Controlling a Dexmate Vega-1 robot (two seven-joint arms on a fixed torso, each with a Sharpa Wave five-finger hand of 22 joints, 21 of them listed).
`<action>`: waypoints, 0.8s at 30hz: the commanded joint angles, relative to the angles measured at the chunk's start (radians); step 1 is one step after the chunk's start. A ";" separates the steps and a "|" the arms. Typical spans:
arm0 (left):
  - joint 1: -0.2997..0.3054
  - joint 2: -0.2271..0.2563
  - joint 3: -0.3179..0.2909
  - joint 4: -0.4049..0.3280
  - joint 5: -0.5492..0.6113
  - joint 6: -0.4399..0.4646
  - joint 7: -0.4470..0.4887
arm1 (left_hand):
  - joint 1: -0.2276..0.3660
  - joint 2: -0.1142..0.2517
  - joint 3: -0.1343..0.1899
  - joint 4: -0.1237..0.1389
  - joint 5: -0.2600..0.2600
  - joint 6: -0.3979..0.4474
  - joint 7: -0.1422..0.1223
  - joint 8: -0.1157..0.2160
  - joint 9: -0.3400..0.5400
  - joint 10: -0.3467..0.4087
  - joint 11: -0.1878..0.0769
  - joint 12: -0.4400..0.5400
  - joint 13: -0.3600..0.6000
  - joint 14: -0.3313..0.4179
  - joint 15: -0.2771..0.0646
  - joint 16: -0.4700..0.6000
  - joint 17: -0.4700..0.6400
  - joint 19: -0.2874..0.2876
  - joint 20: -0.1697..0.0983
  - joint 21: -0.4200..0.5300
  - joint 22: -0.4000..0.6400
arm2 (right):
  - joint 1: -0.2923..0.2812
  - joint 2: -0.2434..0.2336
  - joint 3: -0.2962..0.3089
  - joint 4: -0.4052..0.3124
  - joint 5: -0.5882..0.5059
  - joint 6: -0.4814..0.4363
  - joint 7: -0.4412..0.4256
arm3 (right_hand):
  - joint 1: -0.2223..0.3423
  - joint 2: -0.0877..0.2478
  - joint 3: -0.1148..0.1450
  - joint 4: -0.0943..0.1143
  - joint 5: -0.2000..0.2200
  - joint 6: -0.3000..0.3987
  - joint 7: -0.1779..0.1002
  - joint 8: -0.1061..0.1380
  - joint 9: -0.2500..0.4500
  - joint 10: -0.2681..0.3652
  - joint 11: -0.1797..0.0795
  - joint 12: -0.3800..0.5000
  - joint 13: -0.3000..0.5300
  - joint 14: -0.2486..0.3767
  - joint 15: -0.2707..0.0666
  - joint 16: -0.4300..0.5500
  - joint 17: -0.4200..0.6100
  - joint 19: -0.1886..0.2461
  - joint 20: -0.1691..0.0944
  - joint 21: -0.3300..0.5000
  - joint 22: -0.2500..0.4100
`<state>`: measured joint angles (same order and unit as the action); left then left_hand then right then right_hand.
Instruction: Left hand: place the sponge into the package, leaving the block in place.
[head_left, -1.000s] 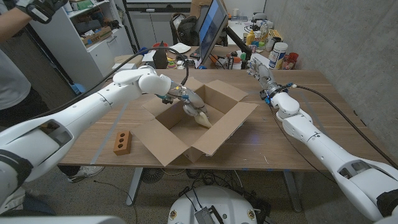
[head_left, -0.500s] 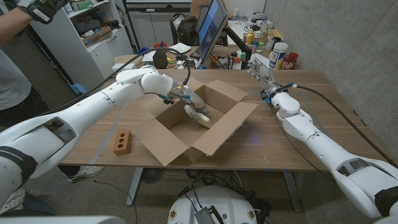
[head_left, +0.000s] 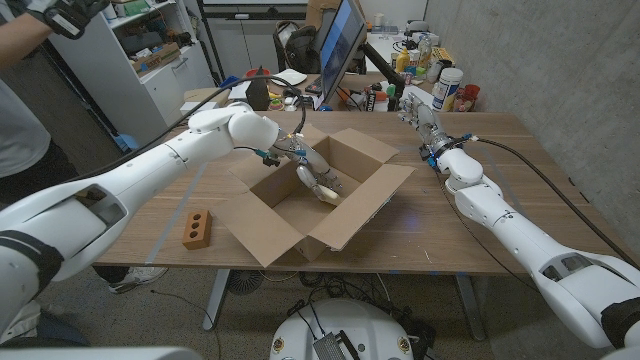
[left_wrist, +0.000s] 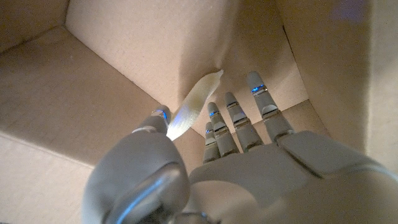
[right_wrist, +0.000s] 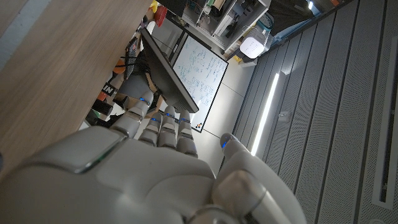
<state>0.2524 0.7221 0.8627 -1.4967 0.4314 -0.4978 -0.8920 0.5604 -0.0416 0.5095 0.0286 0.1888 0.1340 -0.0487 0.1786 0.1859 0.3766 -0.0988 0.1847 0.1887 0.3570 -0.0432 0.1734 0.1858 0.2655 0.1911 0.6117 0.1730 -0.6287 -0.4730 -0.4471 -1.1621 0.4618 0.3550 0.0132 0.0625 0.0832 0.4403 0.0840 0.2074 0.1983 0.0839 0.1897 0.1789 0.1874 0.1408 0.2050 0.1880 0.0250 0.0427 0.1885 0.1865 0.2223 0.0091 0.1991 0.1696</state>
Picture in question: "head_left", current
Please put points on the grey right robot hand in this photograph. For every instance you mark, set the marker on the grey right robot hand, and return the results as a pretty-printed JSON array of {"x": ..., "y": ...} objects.
[{"x": 425, "y": 120}]

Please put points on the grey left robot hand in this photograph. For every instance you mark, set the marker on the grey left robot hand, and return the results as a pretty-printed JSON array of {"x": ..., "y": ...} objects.
[{"x": 312, "y": 160}]

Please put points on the yellow sponge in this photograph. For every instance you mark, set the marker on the yellow sponge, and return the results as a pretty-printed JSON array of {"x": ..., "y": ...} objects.
[{"x": 331, "y": 195}]

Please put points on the person's bare forearm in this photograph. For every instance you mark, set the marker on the person's bare forearm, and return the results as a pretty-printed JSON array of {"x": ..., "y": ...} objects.
[{"x": 22, "y": 42}]

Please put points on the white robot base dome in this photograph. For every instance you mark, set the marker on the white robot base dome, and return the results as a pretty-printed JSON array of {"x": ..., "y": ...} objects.
[{"x": 345, "y": 320}]

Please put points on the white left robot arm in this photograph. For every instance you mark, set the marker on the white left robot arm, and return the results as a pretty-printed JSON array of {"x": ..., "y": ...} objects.
[{"x": 150, "y": 170}]

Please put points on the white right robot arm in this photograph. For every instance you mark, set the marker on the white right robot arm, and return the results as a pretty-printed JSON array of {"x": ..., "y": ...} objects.
[{"x": 530, "y": 245}]

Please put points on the brown brick block with holes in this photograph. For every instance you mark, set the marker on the brown brick block with holes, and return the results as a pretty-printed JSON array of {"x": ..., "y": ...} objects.
[{"x": 197, "y": 231}]

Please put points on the white wipes canister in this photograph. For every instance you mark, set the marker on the white wipes canister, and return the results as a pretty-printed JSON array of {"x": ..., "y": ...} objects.
[{"x": 447, "y": 90}]

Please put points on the black bottle with white lettering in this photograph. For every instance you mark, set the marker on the black bottle with white lettering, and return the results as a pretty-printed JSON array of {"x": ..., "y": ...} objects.
[{"x": 371, "y": 102}]

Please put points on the white game controller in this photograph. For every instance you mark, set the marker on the white game controller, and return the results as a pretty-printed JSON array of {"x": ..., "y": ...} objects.
[{"x": 295, "y": 102}]

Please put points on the open cardboard box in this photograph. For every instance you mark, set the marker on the open cardboard box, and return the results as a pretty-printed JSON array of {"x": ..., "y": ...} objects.
[{"x": 300, "y": 220}]

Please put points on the yellow mustard bottle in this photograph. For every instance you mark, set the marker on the yellow mustard bottle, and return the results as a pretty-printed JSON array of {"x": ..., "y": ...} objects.
[{"x": 402, "y": 61}]

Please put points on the black keyboard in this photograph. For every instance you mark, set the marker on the black keyboard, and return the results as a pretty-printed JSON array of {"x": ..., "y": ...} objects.
[{"x": 314, "y": 86}]

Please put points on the white plate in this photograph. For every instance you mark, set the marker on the white plate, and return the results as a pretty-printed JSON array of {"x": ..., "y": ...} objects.
[{"x": 292, "y": 75}]

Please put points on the red bowl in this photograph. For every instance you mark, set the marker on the red bowl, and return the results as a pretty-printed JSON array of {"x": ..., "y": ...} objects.
[{"x": 252, "y": 72}]

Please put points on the black backpack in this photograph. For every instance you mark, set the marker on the black backpack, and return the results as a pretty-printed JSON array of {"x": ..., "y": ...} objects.
[{"x": 300, "y": 47}]

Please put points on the computer monitor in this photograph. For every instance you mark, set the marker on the computer monitor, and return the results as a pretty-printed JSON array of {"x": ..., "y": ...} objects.
[{"x": 340, "y": 45}]

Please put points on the blue plastic bin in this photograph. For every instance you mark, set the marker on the blue plastic bin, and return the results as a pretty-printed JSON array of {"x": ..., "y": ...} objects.
[{"x": 230, "y": 81}]

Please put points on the small tan cardboard box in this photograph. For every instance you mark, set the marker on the small tan cardboard box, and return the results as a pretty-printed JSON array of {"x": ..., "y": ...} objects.
[{"x": 200, "y": 94}]

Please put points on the black round fan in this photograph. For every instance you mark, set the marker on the black round fan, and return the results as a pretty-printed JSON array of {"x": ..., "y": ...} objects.
[{"x": 244, "y": 281}]

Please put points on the grey table leg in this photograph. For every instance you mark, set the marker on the grey table leg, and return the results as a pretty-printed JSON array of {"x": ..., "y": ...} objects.
[
  {"x": 470, "y": 305},
  {"x": 216, "y": 300}
]

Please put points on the cardboard box with printed label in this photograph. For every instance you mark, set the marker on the cardboard box with printed label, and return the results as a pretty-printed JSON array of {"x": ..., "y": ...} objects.
[{"x": 155, "y": 60}]

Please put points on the white sneaker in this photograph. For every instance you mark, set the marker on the white sneaker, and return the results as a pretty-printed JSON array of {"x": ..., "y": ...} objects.
[{"x": 137, "y": 277}]

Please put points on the white shelf cabinet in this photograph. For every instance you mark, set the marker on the white shelf cabinet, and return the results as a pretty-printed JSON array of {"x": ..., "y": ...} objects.
[{"x": 100, "y": 75}]

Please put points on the black teleoperation glove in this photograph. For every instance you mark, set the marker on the black teleoperation glove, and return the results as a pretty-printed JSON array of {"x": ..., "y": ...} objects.
[{"x": 70, "y": 17}]

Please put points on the white robot torso edge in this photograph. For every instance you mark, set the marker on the white robot torso edge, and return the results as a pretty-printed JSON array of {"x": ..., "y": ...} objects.
[{"x": 100, "y": 354}]

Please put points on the person in grey shirt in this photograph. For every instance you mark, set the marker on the person in grey shirt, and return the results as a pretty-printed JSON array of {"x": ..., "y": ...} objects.
[{"x": 20, "y": 135}]

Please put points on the light grey fabric bundle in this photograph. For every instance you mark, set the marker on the light grey fabric bundle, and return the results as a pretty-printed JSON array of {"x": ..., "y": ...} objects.
[{"x": 27, "y": 325}]

